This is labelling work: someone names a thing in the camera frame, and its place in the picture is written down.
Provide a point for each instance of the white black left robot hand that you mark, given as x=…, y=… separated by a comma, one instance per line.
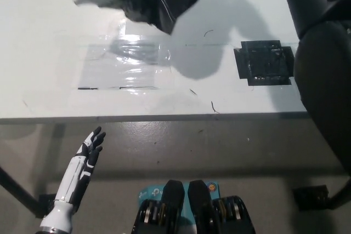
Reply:
x=83, y=162

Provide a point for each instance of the black table leg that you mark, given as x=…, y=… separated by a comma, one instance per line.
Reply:
x=341, y=195
x=16, y=187

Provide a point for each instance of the teal tp-link box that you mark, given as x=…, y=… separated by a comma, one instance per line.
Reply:
x=149, y=193

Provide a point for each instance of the black ribbed robot torso block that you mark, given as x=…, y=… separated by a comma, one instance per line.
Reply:
x=208, y=206
x=167, y=206

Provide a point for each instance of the clear tape patch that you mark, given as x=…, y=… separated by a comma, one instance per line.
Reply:
x=123, y=64

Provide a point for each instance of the black tape square marker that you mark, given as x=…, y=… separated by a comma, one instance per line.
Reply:
x=263, y=64

